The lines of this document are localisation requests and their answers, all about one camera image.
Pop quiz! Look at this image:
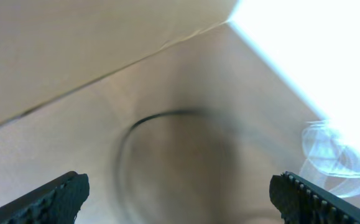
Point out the brown cardboard panel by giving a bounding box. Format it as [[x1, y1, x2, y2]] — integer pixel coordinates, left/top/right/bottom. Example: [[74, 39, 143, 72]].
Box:
[[0, 0, 236, 123]]

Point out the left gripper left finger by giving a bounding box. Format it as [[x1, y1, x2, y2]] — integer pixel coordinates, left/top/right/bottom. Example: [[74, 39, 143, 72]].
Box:
[[0, 171, 90, 224]]

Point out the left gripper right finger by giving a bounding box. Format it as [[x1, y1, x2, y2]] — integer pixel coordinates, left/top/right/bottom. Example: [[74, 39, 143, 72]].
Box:
[[269, 171, 360, 224]]

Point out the black usb cable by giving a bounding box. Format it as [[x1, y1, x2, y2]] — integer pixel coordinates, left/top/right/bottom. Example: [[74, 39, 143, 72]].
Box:
[[114, 108, 211, 224]]

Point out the white usb cable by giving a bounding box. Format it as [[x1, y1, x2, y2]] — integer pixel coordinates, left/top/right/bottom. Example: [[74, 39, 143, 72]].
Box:
[[297, 119, 360, 198]]

